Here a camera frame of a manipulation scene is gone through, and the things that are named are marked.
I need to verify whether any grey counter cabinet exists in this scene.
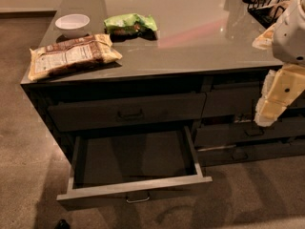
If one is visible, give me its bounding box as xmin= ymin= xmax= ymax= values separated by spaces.
xmin=20 ymin=0 xmax=305 ymax=208

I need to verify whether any black object on floor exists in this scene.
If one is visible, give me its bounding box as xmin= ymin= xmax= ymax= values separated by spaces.
xmin=54 ymin=219 xmax=71 ymax=229

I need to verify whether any black wire basket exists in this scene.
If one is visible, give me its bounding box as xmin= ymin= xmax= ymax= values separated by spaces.
xmin=247 ymin=0 xmax=292 ymax=28

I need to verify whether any brown white snack bag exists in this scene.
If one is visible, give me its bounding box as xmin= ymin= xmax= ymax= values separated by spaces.
xmin=28 ymin=33 xmax=122 ymax=81

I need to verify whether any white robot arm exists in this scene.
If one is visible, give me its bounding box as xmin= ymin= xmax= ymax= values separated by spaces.
xmin=253 ymin=0 xmax=305 ymax=127

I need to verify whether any green snack bag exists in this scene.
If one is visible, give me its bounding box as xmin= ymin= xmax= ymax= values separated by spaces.
xmin=104 ymin=13 xmax=157 ymax=36

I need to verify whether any white ceramic bowl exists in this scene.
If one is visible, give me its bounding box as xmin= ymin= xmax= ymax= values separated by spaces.
xmin=55 ymin=14 xmax=90 ymax=39

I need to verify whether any grey drawer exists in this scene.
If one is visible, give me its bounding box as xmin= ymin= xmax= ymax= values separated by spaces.
xmin=48 ymin=93 xmax=206 ymax=132
xmin=57 ymin=127 xmax=212 ymax=210
xmin=197 ymin=139 xmax=305 ymax=167
xmin=194 ymin=116 xmax=305 ymax=147
xmin=201 ymin=81 xmax=305 ymax=118

